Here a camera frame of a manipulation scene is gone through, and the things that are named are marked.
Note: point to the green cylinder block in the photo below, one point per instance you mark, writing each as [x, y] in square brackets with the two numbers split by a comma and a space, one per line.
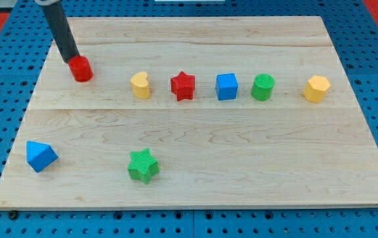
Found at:
[262, 87]

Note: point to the light wooden board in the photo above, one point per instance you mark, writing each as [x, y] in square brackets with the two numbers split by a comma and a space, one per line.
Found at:
[281, 153]

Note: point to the blue triangle block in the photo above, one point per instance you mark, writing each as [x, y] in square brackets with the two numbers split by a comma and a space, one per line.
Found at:
[39, 155]

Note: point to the red cylinder block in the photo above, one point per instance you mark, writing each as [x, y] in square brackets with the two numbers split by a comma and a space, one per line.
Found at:
[80, 69]

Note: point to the blue cube block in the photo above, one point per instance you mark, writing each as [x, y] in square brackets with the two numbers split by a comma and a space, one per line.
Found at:
[226, 86]

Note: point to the yellow heart block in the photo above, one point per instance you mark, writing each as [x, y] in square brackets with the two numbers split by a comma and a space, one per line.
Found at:
[140, 85]

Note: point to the yellow hexagon block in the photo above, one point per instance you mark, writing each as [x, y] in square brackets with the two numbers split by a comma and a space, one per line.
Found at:
[316, 88]

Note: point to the red star block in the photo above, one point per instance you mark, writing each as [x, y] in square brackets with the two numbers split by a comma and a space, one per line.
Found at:
[183, 86]

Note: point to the green star block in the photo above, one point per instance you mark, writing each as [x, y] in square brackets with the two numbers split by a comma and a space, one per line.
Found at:
[143, 166]

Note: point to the dark grey robot pusher rod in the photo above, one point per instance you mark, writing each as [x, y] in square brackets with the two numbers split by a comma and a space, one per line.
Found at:
[60, 29]

